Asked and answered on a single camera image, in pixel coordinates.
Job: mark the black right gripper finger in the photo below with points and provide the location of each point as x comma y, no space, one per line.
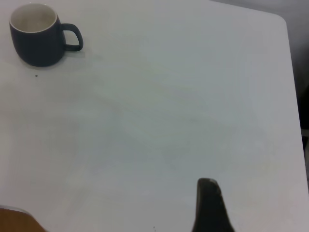
210,212

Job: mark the dark grey mug white inside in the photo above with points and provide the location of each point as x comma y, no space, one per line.
36,53

